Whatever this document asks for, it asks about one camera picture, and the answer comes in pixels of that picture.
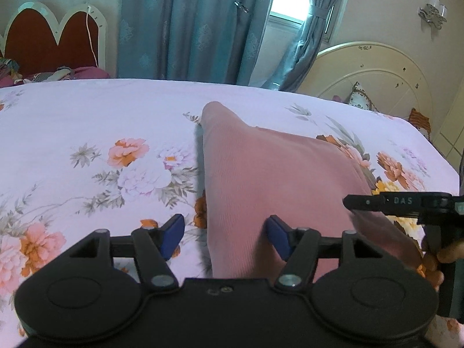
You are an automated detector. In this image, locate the pink long sleeve sweater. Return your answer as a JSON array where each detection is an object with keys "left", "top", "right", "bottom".
[{"left": 201, "top": 101, "right": 422, "bottom": 280}]

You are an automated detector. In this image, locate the pile of clothes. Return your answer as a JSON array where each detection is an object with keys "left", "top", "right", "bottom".
[{"left": 1, "top": 57, "right": 110, "bottom": 88}]

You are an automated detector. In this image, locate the person right hand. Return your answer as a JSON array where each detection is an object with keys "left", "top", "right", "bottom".
[{"left": 420, "top": 240, "right": 464, "bottom": 292}]

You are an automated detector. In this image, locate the orange patterned pillow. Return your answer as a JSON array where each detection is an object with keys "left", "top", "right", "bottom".
[{"left": 407, "top": 108, "right": 432, "bottom": 141}]

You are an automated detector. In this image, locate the floral white bed sheet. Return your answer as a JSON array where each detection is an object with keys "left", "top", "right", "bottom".
[{"left": 1, "top": 79, "right": 459, "bottom": 347}]

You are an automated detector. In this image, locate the patterned cushion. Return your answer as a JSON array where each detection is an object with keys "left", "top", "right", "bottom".
[{"left": 348, "top": 81, "right": 378, "bottom": 112}]

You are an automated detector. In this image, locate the cream arched headboard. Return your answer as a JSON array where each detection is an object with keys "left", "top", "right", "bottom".
[{"left": 297, "top": 42, "right": 433, "bottom": 125}]

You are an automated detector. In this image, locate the blue curtain left panel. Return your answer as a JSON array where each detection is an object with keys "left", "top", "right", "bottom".
[{"left": 117, "top": 0, "right": 272, "bottom": 86}]

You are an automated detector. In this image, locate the blue tied curtain right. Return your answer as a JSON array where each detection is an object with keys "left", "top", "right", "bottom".
[{"left": 263, "top": 0, "right": 339, "bottom": 92}]

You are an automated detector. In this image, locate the red heart shaped headboard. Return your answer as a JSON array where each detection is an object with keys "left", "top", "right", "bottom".
[{"left": 1, "top": 2, "right": 107, "bottom": 75}]

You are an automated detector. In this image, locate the wall lamp sconce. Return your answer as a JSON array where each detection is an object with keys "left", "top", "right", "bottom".
[{"left": 418, "top": 0, "right": 447, "bottom": 30}]

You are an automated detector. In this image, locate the white charging cable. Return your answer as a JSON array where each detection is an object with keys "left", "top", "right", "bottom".
[{"left": 74, "top": 0, "right": 109, "bottom": 68}]

